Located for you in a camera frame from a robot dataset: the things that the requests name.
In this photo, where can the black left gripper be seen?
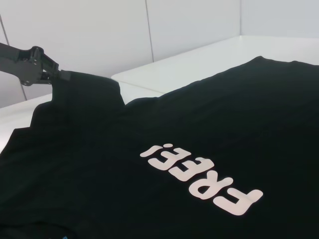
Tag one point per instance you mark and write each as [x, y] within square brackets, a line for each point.
[20, 66]

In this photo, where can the black t-shirt with FREE print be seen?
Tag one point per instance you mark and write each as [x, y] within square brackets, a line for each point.
[159, 154]

